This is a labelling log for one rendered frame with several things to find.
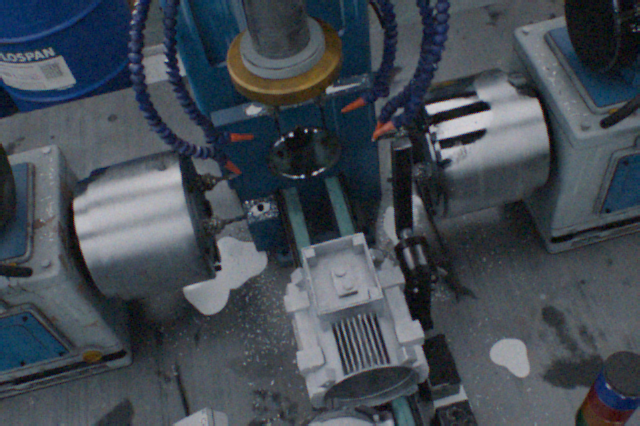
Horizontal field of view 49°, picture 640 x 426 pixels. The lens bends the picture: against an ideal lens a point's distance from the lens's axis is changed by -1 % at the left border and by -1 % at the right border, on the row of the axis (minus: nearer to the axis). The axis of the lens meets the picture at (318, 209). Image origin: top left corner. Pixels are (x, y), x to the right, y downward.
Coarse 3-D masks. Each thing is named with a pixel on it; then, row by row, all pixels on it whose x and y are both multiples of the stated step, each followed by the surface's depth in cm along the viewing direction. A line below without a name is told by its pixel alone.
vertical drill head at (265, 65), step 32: (256, 0) 96; (288, 0) 97; (256, 32) 101; (288, 32) 101; (320, 32) 107; (256, 64) 105; (288, 64) 104; (320, 64) 106; (256, 96) 106; (288, 96) 105; (320, 96) 111
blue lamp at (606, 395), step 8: (600, 376) 88; (600, 384) 88; (600, 392) 89; (608, 392) 86; (608, 400) 88; (616, 400) 86; (624, 400) 86; (632, 400) 85; (616, 408) 88; (624, 408) 88; (632, 408) 88
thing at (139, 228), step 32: (160, 160) 123; (96, 192) 119; (128, 192) 118; (160, 192) 118; (192, 192) 120; (96, 224) 117; (128, 224) 117; (160, 224) 117; (192, 224) 118; (96, 256) 118; (128, 256) 118; (160, 256) 118; (192, 256) 119; (128, 288) 122; (160, 288) 124
